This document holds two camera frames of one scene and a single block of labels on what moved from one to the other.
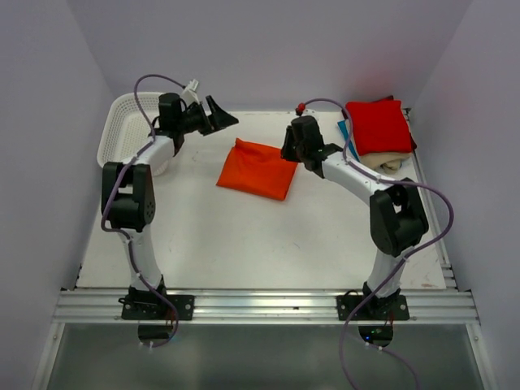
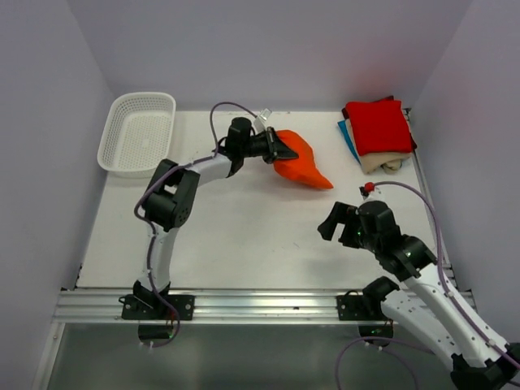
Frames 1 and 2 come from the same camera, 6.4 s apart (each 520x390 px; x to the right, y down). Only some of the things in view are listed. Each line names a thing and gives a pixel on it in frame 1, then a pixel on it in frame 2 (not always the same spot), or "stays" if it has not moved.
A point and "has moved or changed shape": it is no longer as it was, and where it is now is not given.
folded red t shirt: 379,127 stays
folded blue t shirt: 342,125 stays
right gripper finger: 288,151 → 339,214
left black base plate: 150,307 stays
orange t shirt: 257,169 has moved or changed shape
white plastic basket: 127,132 stays
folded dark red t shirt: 413,140 stays
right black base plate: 395,308 stays
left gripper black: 218,119 → 275,148
